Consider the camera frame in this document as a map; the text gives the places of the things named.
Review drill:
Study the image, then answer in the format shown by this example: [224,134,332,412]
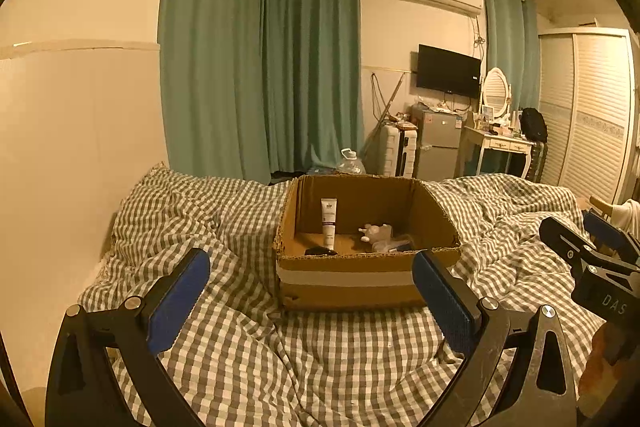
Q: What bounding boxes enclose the person's right hand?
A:
[580,321,632,415]

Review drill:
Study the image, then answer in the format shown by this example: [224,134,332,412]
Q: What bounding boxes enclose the black wall television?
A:
[416,44,482,98]

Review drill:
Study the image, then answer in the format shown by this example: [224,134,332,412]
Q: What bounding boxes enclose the dark green suitcase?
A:
[530,141,550,182]

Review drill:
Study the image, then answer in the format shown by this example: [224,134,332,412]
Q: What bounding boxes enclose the white louvred wardrobe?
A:
[537,27,640,205]

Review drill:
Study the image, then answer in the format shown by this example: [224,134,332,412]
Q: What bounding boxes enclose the black backpack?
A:
[519,108,549,144]

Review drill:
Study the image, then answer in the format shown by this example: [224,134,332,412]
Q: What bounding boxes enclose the green corner curtain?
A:
[260,0,366,172]

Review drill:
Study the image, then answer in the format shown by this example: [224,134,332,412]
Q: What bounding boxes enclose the large clear water bottle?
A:
[336,148,366,176]

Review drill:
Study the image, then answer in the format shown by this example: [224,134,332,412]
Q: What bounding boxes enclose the small white plush toy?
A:
[357,223,393,244]

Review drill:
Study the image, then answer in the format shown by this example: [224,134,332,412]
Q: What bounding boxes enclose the white tube with purple label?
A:
[320,198,338,250]

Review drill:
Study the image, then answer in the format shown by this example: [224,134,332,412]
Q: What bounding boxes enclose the cardboard box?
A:
[272,174,462,312]

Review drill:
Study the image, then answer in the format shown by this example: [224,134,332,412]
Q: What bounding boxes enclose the narrow green curtain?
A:
[481,0,542,110]

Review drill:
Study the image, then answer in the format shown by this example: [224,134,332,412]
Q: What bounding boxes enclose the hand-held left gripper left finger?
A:
[45,248,211,427]

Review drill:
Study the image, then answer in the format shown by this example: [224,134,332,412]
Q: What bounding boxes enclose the pale cloth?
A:
[589,196,640,230]

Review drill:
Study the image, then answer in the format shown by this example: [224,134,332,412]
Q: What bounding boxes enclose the green checked blanket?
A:
[77,163,608,427]

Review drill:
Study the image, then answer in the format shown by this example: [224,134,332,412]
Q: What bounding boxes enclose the small grey fridge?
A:
[411,104,463,182]

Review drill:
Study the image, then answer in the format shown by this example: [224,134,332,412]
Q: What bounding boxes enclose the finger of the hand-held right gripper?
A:
[582,208,640,265]
[539,216,601,269]

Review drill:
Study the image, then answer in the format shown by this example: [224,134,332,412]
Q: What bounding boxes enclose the wide green curtain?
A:
[157,0,273,185]

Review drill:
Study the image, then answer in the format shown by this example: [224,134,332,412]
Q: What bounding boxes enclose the white dressing table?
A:
[456,124,535,180]

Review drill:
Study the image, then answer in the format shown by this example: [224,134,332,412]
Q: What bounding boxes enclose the broom sticks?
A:
[361,72,406,155]

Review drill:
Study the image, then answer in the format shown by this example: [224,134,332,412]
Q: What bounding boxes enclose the white oval mirror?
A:
[481,67,513,118]

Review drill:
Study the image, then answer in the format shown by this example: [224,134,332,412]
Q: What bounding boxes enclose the clear packet with blue label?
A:
[372,234,416,254]

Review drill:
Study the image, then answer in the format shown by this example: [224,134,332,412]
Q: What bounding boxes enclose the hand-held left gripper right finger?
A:
[412,249,583,427]

